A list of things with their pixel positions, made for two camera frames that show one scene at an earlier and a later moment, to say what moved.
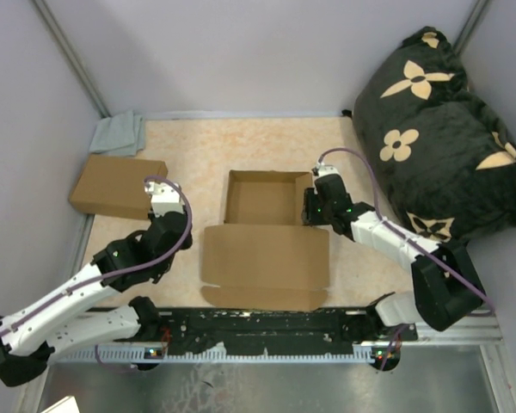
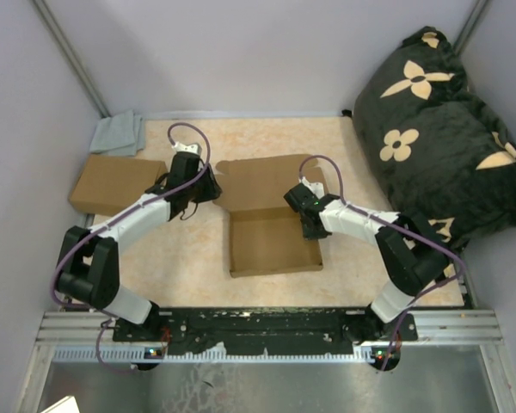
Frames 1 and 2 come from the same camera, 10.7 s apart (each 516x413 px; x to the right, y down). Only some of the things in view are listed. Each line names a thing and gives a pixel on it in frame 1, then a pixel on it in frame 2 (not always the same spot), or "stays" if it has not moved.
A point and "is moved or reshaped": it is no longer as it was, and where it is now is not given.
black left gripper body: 163,267 → 203,189
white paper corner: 67,405 stays
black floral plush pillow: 445,164 stays
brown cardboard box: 263,257 is moved or reshaped
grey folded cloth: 121,135 stays
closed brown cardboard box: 115,186 stays
